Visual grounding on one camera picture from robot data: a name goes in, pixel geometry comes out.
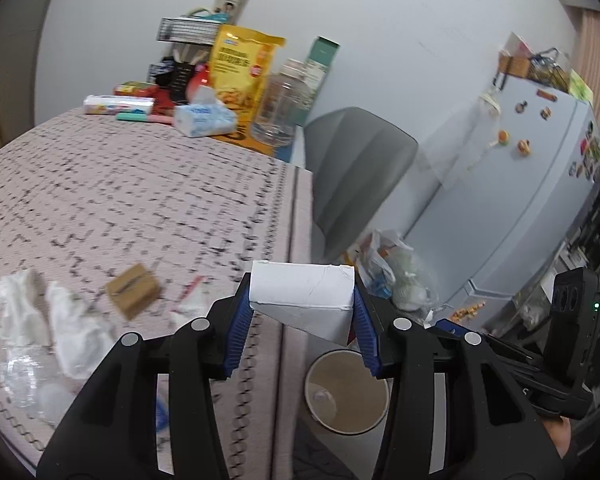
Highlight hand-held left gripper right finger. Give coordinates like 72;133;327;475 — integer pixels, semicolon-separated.
352;272;566;480

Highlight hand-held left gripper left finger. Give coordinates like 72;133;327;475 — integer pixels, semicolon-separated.
36;272;255;480

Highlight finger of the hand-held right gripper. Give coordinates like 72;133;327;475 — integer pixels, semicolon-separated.
434;317;548;368

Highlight round white waste bin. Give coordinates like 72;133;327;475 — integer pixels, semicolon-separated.
304;349;392;436

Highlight white cardboard box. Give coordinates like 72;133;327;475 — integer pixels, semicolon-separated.
248;260;356;346

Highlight person's right hand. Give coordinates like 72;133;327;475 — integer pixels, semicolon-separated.
542;417;576;456

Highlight row of orange fridge magnets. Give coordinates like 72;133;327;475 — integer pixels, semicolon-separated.
450;304;486;322

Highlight clear wrapper with red stripe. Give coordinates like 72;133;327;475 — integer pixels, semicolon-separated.
169;275;216;328

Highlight plastic bag of rubbish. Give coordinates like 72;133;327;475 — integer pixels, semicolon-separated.
352;230;446;321

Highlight small brown cardboard box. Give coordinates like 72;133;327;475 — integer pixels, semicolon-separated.
105;262;162;321

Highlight pale blue refrigerator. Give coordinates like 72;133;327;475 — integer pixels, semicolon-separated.
405;77;600;346

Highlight crumpled white tissue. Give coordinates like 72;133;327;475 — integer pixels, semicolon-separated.
0;269;51;347
45;281;116;380

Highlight grey chair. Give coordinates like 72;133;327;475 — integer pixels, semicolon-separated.
304;106;420;266

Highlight patterned pink tablecloth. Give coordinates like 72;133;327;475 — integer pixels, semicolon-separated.
0;107;315;471

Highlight fridge side stickers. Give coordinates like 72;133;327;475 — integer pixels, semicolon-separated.
570;120;600;181

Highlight clear hanging plastic sheet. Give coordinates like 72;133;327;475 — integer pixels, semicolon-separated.
420;95;501;191

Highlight crushed clear plastic bottle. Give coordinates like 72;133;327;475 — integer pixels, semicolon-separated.
0;345;76;426

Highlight white blue tissue pack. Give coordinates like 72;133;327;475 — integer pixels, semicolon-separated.
174;87;238;138

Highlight white roll packet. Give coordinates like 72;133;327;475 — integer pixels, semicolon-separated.
82;94;156;117

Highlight black box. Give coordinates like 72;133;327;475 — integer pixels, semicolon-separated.
149;57;196;101

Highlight red packet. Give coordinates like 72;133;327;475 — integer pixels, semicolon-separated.
114;81;158;98

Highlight pink curtain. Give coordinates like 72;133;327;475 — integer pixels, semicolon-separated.
577;10;600;126

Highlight wicker basket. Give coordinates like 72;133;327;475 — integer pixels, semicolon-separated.
497;52;531;81

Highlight yellow snack bag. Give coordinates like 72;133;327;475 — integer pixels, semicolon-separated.
207;24;287;141

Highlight green carton box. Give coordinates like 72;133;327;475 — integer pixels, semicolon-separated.
300;36;341;111

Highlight black wire rack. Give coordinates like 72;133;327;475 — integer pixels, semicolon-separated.
156;16;226;46

